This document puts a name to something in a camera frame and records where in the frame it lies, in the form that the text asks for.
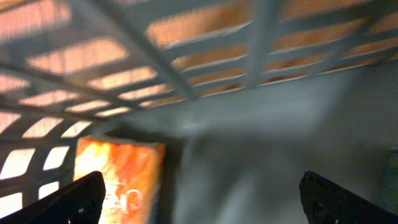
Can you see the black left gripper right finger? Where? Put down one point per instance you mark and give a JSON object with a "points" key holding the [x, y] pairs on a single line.
{"points": [[324, 202]]}

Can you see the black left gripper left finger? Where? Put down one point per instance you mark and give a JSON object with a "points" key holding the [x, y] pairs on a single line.
{"points": [[79, 202]]}

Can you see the orange snack pack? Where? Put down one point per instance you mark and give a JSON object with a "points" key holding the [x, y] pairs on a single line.
{"points": [[131, 173]]}

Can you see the grey plastic mesh basket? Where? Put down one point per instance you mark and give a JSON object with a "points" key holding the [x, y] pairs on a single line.
{"points": [[246, 96]]}

